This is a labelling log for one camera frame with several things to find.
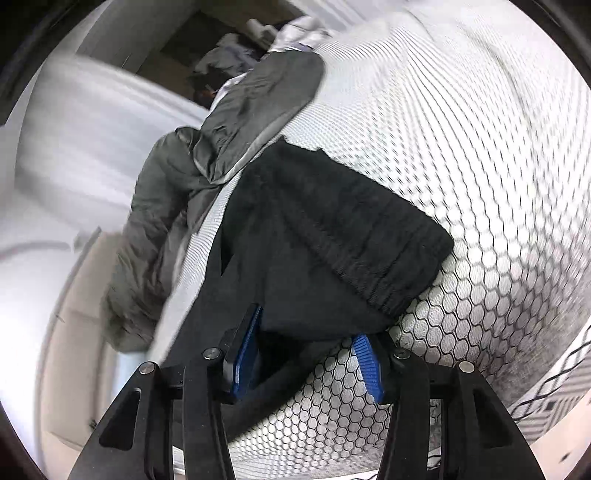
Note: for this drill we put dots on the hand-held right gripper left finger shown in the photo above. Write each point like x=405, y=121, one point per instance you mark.
x=244, y=357

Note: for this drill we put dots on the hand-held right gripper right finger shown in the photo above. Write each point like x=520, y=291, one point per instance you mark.
x=371, y=369

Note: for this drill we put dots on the black pants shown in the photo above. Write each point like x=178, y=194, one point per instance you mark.
x=300, y=258

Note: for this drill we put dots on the grey puffer jacket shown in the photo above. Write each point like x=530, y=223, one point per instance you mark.
x=152, y=221

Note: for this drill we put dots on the geometric patterned cloth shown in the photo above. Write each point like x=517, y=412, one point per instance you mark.
x=558, y=397

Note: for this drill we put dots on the white cabinet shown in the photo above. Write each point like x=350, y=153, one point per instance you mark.
x=83, y=138

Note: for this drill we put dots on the grey clothes pile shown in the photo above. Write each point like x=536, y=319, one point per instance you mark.
x=221, y=60

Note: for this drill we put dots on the white crumpled cloth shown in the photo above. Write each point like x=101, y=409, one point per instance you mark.
x=295, y=34

